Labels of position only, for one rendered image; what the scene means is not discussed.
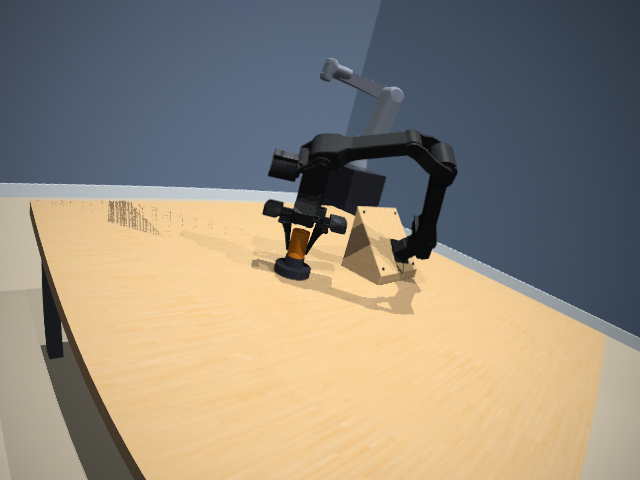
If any orange-brown knob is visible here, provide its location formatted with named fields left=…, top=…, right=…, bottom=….
left=287, top=228, right=310, bottom=259

